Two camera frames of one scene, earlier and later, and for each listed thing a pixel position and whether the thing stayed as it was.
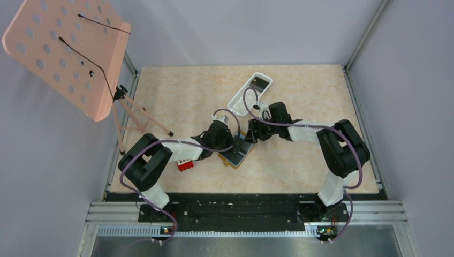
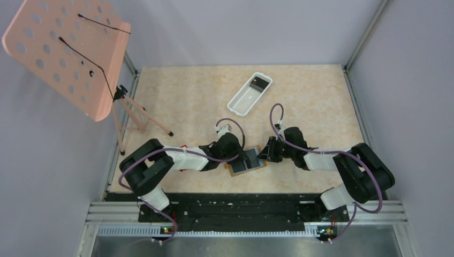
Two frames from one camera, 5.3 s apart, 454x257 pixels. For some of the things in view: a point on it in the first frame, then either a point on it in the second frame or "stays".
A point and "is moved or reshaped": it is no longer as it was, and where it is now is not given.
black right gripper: [254, 131] → [273, 149]
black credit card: [241, 143] is moved or reshaped
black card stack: [259, 83] stays
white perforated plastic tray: [251, 91] stays
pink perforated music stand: [77, 48] stays
